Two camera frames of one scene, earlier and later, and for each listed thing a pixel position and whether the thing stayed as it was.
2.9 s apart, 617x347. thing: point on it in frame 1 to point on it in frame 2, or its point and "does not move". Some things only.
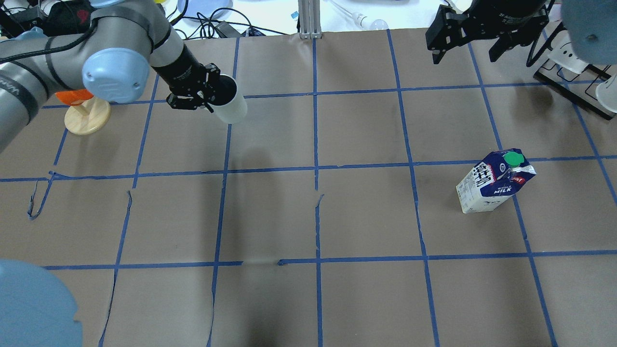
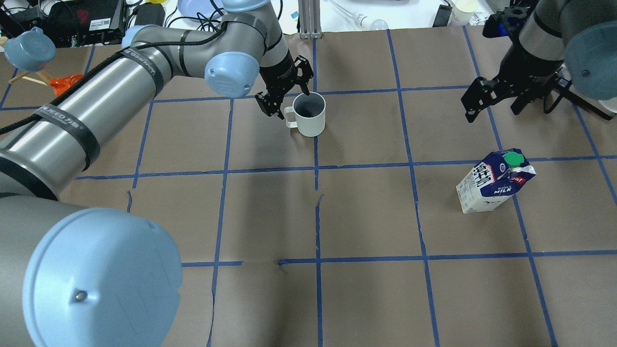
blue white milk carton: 493,180 does not move
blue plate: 203,10 does not move
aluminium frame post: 309,16 does not move
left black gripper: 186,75 to 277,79
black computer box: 68,18 does not move
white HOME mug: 231,107 to 307,114
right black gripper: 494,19 to 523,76
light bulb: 363,22 does not move
